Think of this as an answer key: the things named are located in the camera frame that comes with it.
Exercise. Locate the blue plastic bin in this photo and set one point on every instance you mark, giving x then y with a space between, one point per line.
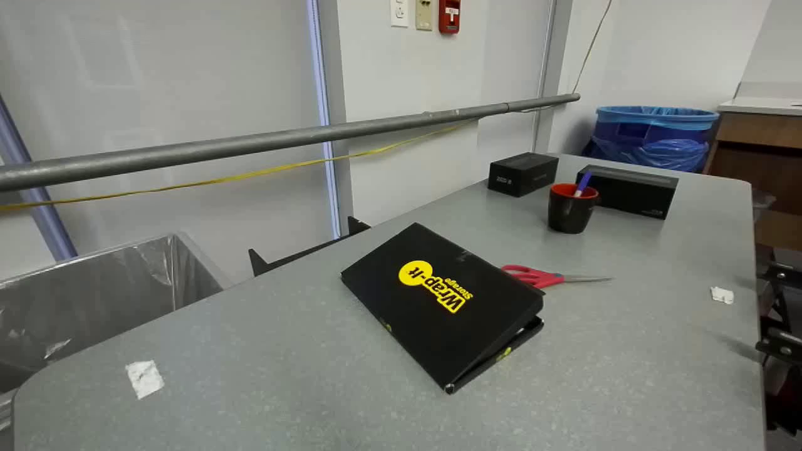
653 137

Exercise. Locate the wooden desk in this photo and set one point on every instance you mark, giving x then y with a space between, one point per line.
766 159

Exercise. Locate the grey bin with clear bag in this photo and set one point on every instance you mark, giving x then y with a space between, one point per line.
92 300

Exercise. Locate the small white tape piece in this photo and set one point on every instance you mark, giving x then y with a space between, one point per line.
722 293

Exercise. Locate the white light switch plate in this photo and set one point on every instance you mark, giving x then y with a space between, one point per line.
400 10

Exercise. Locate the beige wall plate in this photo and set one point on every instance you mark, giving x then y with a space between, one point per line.
425 13

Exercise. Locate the blue pen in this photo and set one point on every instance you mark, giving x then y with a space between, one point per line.
583 181

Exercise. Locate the blue vertical wall strip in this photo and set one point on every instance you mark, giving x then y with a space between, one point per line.
325 126

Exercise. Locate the white paper tag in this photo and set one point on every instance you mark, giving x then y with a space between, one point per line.
143 377

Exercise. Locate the red fire alarm pull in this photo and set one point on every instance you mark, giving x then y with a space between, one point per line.
449 15

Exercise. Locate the black folder with yellow logo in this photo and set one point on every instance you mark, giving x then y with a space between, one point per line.
435 308

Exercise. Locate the black mug with red interior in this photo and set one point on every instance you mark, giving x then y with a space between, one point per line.
571 213

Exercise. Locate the small black box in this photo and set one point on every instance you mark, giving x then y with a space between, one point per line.
522 173

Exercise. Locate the long black box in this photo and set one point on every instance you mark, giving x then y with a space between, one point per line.
631 191

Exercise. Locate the black equipment at table edge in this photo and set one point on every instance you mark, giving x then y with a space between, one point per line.
780 333

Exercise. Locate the grey metal rail pipe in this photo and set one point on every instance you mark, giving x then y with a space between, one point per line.
251 142

